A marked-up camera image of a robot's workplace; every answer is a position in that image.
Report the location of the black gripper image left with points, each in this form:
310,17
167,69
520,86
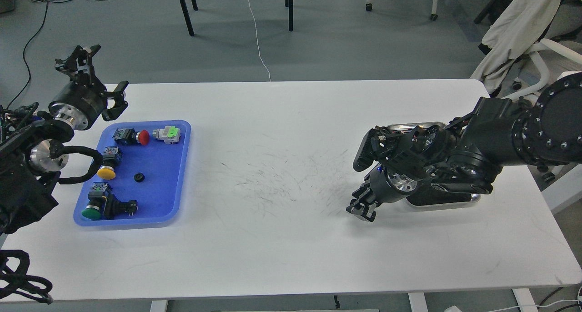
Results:
84,99

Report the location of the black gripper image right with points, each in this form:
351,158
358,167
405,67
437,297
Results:
385,186

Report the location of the small black gear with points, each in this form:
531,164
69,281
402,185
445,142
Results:
139,177

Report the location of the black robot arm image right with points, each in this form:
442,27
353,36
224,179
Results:
500,132

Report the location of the silver metal tray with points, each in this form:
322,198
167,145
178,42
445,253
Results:
420,151

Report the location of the blue plastic tray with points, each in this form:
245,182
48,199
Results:
163,165

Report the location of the white chair with beige cloth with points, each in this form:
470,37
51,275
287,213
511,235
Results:
519,26

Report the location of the red push button switch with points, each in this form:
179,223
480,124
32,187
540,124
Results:
130,137

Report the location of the yellow push button switch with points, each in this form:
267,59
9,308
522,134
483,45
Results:
112,157

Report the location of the green grey connector switch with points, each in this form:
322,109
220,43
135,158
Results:
168,134

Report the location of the green push button switch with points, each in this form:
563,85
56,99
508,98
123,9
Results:
97,197

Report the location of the black switch module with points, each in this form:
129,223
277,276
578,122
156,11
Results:
114,207

